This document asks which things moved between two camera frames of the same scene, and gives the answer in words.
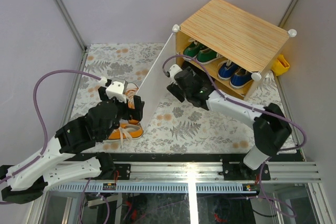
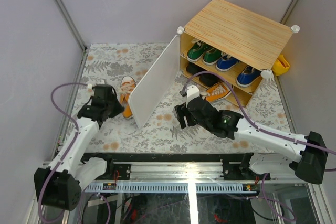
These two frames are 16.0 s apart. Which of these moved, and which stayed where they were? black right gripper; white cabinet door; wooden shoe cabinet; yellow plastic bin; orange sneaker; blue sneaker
Moved: black right gripper; orange sneaker; white cabinet door; blue sneaker
Stayed: wooden shoe cabinet; yellow plastic bin
